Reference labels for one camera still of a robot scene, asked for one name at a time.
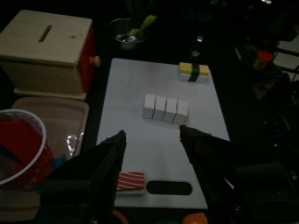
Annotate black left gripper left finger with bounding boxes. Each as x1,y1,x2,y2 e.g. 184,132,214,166
37,129,129,224

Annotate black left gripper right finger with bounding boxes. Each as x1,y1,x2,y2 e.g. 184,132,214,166
180,124,256,224

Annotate yellow egg sushi toy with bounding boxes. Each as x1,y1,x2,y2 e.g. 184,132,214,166
178,61,212,84

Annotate small blue toy piece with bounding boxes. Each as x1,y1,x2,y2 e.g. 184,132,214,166
53,153,69,169

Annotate brown and white block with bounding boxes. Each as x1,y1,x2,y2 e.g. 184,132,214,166
117,170,147,196

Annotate red plastic cup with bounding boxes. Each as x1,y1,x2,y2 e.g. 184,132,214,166
0,108,57,192

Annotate white cutting board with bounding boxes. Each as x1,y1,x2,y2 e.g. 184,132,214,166
95,57,232,210

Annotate small red-brown round dish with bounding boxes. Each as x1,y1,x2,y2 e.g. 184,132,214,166
111,209,131,224

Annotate small orange toy ball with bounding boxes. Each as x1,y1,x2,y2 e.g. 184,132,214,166
182,212,212,224

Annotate pink plastic tray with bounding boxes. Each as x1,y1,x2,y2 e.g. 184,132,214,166
0,96,91,222

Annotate small orange yellow object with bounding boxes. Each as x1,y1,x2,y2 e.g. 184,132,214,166
252,50,276,71

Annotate wooden box with red side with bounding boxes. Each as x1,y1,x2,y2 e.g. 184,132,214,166
0,9,102,102

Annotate yellow-green toy utensil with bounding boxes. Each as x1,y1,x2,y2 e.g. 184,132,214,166
126,15,159,39

